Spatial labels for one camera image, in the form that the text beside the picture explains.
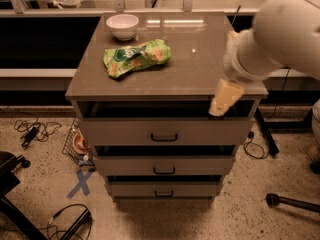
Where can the grey drawer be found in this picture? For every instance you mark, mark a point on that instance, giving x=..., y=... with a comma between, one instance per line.
x=163, y=165
x=163, y=190
x=140, y=132

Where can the blue tape cross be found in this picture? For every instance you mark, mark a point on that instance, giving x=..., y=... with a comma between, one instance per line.
x=82, y=185

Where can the grey drawer cabinet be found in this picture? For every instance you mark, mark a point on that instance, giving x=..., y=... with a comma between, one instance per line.
x=181, y=89

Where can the grey bottom drawer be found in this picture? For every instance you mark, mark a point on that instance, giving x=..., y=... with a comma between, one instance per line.
x=163, y=190

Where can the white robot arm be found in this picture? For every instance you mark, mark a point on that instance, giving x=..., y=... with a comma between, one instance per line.
x=284, y=33

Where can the white ceramic bowl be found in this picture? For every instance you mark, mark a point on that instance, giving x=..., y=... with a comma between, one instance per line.
x=123, y=26

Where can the wire basket with items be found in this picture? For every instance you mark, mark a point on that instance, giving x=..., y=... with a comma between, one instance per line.
x=75, y=147

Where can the green snack bag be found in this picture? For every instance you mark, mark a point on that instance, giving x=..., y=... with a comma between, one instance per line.
x=123, y=60

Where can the black bar behind cabinet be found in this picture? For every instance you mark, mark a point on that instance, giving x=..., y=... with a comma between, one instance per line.
x=273, y=149

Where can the grey middle drawer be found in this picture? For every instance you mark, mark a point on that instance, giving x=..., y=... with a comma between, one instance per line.
x=163, y=165

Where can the black pole on floor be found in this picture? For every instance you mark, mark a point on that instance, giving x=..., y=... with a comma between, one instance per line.
x=274, y=200

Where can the grey top drawer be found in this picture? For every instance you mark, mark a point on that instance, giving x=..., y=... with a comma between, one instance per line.
x=140, y=132

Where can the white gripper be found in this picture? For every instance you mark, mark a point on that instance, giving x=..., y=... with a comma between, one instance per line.
x=232, y=61

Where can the black stand with cable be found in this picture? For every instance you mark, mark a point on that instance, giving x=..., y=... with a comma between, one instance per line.
x=84, y=218

